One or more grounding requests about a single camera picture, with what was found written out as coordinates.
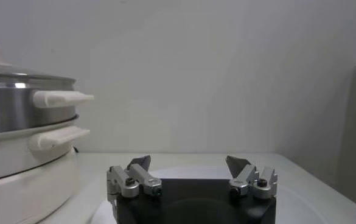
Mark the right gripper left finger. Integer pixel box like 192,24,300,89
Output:
106,155,163,211

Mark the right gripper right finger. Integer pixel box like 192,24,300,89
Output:
225,155,278,200

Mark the perforated steel steamer basket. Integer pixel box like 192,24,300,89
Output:
0,74,95,135

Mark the white round plate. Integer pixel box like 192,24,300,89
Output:
89,166,330,224

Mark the cream electric cooker base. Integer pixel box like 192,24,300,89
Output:
0,117,91,224

